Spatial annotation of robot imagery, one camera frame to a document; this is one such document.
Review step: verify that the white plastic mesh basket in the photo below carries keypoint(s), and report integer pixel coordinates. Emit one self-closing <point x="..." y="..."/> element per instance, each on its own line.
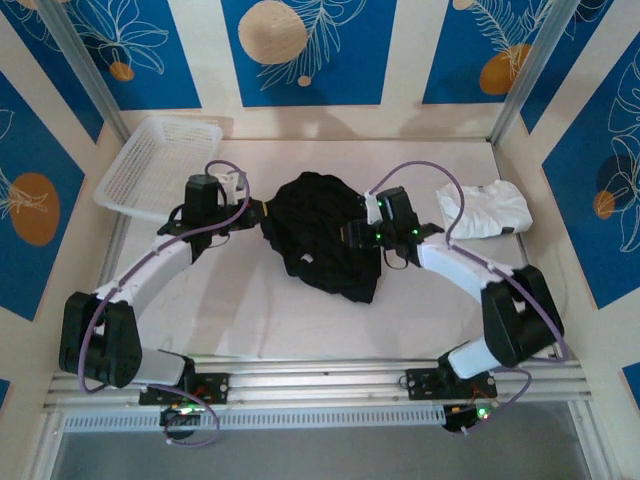
<point x="160" y="165"/>

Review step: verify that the blue floral wall panel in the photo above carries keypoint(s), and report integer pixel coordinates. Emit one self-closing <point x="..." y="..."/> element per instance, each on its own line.
<point x="30" y="150"/>
<point x="450" y="50"/>
<point x="350" y="75"/>
<point x="575" y="240"/>
<point x="170" y="75"/>

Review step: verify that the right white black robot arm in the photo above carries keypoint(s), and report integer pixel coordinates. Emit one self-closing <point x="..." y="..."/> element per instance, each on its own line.
<point x="450" y="265"/>

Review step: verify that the aluminium corner post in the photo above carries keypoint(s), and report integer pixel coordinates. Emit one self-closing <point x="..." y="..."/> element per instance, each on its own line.
<point x="525" y="75"/>
<point x="85" y="65"/>

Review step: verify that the circuit board with green LED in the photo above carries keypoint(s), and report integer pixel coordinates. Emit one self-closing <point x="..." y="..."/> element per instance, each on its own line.
<point x="470" y="416"/>
<point x="182" y="414"/>

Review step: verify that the white t-shirt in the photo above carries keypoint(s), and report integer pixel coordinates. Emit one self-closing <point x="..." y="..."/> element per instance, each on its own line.
<point x="490" y="210"/>

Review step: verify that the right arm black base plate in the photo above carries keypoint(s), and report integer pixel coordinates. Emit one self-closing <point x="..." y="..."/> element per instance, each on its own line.
<point x="420" y="384"/>

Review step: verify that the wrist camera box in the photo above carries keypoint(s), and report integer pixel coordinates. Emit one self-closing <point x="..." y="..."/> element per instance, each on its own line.
<point x="371" y="210"/>
<point x="232" y="182"/>

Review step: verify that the aluminium rail frame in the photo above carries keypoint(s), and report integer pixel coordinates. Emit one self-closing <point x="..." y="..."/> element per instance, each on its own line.
<point x="320" y="380"/>

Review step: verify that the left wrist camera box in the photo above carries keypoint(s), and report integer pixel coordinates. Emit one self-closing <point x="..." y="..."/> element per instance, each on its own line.
<point x="232" y="182"/>

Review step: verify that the black floral print t-shirt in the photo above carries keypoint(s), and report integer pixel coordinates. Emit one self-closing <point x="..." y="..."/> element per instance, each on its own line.
<point x="320" y="240"/>

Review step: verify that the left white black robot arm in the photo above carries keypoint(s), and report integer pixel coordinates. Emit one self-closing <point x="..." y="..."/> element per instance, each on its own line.
<point x="150" y="270"/>

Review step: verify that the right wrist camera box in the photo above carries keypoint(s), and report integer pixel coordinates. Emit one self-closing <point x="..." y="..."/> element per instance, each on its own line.
<point x="371" y="210"/>

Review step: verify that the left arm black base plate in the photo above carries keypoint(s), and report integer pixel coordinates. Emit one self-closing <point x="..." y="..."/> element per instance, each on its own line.
<point x="220" y="387"/>

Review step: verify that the white table cover sheet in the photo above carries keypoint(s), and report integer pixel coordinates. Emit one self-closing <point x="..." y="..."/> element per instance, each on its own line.
<point x="310" y="155"/>

